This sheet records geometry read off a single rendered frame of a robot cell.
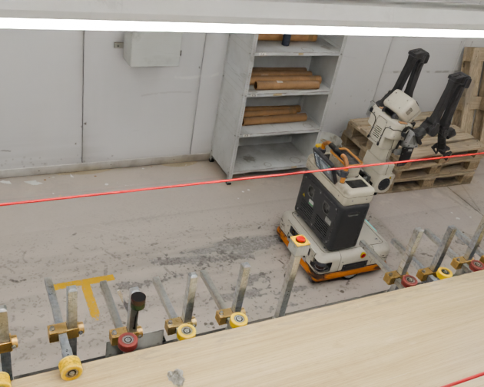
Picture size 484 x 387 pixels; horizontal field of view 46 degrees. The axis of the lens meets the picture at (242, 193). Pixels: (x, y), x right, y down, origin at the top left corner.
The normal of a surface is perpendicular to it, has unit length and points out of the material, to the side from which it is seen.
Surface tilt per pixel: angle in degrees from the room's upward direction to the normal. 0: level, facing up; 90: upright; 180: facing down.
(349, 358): 0
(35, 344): 0
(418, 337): 0
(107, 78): 90
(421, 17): 61
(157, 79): 90
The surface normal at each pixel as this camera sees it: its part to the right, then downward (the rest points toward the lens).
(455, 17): 0.44, 0.08
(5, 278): 0.17, -0.83
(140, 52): 0.42, 0.55
